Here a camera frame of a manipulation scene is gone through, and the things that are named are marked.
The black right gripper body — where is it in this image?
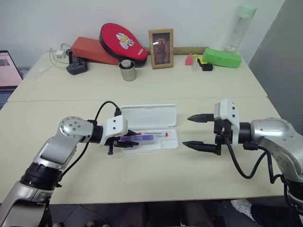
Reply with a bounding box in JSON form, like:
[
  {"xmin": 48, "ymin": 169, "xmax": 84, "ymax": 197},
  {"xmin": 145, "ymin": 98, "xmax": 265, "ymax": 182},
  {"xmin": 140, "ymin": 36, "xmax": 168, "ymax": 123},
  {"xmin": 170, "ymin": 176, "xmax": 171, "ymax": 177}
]
[{"xmin": 214, "ymin": 119, "xmax": 234, "ymax": 156}]

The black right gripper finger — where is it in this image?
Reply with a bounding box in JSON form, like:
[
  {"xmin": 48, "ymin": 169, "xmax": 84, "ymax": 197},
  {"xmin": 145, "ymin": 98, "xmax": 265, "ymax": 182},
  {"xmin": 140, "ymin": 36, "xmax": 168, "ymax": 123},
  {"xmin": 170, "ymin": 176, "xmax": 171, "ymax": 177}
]
[
  {"xmin": 187, "ymin": 113, "xmax": 215, "ymax": 124},
  {"xmin": 182, "ymin": 140, "xmax": 217, "ymax": 155}
]

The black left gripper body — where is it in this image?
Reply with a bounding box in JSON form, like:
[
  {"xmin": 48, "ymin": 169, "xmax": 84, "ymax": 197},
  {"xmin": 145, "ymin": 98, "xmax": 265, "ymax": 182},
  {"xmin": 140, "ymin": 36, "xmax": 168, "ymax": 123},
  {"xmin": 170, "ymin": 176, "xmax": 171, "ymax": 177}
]
[{"xmin": 103, "ymin": 135, "xmax": 124, "ymax": 156}]

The purple marker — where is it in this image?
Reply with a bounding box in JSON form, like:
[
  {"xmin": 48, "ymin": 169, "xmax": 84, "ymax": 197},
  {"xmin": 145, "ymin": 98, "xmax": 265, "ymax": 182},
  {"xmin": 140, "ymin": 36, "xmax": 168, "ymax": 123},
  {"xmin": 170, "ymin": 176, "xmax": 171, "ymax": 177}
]
[{"xmin": 120, "ymin": 135, "xmax": 156, "ymax": 143}]

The white marker with red cap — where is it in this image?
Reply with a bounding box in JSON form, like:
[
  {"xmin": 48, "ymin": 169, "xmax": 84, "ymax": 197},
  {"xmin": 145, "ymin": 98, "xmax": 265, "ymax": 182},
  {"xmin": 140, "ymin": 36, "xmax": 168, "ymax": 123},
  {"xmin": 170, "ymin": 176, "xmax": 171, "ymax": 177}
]
[{"xmin": 135, "ymin": 131, "xmax": 170, "ymax": 138}]

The white plastic pencil case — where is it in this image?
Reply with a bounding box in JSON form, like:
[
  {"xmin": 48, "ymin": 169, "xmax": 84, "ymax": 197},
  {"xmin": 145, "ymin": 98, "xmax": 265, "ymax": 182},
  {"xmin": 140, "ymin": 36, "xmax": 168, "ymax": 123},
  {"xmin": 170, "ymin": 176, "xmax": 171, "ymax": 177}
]
[{"xmin": 120, "ymin": 104, "xmax": 180, "ymax": 153}]

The red paddle case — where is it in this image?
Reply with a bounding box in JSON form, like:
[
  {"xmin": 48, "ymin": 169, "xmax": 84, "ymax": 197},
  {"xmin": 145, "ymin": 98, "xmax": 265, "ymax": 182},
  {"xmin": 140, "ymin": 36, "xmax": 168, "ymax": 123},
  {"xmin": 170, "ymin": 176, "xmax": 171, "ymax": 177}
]
[{"xmin": 99, "ymin": 23, "xmax": 149, "ymax": 67}]

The small black box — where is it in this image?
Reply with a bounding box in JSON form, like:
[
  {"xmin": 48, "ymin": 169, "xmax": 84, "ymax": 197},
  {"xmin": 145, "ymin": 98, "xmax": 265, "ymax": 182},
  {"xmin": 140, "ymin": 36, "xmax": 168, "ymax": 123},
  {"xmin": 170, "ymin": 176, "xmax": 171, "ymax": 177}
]
[{"xmin": 200, "ymin": 61, "xmax": 214, "ymax": 72}]

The metal cup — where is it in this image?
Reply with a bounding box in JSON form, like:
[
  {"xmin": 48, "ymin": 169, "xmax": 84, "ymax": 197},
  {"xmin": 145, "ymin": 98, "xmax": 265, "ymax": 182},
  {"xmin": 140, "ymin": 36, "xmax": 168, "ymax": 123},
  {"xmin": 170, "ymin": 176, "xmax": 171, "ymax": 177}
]
[{"xmin": 118, "ymin": 59, "xmax": 136, "ymax": 82}]

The green rectangular box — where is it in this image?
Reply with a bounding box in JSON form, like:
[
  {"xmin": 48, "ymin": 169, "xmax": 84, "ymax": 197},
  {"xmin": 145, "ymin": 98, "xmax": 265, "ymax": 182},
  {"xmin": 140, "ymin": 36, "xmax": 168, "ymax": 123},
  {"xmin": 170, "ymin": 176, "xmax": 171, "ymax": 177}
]
[{"xmin": 202, "ymin": 47, "xmax": 242, "ymax": 69}]

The white sneaker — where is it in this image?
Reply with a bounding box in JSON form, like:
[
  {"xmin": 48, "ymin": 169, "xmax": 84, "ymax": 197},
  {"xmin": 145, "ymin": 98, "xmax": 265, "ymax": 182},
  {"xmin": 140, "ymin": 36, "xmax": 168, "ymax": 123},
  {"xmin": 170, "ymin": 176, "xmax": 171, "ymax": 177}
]
[{"xmin": 230, "ymin": 199, "xmax": 257, "ymax": 222}]

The black power strip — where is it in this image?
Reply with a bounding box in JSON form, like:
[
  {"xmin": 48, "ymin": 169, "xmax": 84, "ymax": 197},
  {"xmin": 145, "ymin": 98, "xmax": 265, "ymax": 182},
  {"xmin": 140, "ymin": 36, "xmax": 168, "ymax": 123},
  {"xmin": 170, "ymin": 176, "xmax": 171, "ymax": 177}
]
[{"xmin": 66, "ymin": 49, "xmax": 89, "ymax": 76}]

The glass bottle with green lid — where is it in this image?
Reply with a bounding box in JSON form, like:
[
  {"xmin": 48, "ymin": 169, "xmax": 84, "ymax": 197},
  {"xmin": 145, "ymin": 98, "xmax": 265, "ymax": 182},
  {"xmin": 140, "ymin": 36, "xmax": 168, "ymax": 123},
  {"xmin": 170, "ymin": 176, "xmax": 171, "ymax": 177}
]
[{"xmin": 223, "ymin": 4, "xmax": 258, "ymax": 54}]

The red rectangular box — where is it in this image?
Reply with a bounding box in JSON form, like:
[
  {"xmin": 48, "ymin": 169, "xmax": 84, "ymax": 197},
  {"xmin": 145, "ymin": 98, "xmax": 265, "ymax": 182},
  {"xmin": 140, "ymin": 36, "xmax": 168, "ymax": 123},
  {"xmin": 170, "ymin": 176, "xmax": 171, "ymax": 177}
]
[{"xmin": 71, "ymin": 36, "xmax": 122, "ymax": 66}]

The laptop computer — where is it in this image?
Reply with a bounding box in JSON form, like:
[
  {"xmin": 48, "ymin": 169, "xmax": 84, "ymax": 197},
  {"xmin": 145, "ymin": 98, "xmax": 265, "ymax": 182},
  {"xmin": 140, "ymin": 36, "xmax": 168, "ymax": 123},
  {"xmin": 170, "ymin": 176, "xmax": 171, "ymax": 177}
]
[{"xmin": 0, "ymin": 50, "xmax": 24, "ymax": 111}]

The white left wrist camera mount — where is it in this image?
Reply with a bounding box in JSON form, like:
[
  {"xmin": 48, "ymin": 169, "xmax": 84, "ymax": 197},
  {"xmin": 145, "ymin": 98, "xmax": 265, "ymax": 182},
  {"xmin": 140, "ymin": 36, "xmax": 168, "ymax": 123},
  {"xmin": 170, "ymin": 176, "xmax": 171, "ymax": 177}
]
[{"xmin": 99, "ymin": 115, "xmax": 129, "ymax": 146}]

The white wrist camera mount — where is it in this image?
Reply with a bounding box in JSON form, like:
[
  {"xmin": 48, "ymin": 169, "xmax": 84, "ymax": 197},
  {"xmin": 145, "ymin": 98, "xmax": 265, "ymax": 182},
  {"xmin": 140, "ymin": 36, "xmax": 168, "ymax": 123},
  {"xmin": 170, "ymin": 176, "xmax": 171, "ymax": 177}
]
[
  {"xmin": 214, "ymin": 98, "xmax": 240, "ymax": 147},
  {"xmin": 99, "ymin": 115, "xmax": 129, "ymax": 146}
]

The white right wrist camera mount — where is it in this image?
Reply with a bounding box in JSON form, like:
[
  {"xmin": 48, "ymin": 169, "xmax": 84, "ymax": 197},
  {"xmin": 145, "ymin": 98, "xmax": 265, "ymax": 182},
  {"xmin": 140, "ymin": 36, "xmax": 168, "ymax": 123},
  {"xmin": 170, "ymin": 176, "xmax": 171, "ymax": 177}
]
[{"xmin": 214, "ymin": 98, "xmax": 240, "ymax": 147}]

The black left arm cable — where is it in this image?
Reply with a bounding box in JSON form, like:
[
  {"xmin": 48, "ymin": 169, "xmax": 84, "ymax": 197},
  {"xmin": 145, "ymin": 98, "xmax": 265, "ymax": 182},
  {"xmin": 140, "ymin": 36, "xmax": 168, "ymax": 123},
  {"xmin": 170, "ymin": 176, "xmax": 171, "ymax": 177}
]
[{"xmin": 56, "ymin": 101, "xmax": 121, "ymax": 189}]

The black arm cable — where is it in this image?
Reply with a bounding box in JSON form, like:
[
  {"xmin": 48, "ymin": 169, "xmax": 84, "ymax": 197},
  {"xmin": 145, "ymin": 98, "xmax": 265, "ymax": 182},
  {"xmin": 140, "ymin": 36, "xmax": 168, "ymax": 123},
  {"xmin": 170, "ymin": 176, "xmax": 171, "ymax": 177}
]
[
  {"xmin": 226, "ymin": 137, "xmax": 288, "ymax": 185},
  {"xmin": 56, "ymin": 101, "xmax": 121, "ymax": 189}
]

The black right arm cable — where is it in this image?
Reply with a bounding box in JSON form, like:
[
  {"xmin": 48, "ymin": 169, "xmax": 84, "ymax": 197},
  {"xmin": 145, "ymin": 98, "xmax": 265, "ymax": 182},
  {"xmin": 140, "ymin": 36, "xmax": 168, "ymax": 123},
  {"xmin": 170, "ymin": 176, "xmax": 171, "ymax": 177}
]
[{"xmin": 226, "ymin": 137, "xmax": 288, "ymax": 185}]

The wooden photo frame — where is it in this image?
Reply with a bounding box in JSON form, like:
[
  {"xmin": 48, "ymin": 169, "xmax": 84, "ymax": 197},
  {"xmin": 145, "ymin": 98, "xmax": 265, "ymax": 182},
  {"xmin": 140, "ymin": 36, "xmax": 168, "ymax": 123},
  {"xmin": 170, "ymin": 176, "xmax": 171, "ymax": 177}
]
[{"xmin": 148, "ymin": 28, "xmax": 175, "ymax": 70}]

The white charger with cable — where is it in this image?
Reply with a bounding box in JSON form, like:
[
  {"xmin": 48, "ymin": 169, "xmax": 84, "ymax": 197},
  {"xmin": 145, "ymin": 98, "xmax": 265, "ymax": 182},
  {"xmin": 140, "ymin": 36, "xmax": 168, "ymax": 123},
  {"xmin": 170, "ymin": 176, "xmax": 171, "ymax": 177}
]
[{"xmin": 49, "ymin": 43, "xmax": 72, "ymax": 70}]

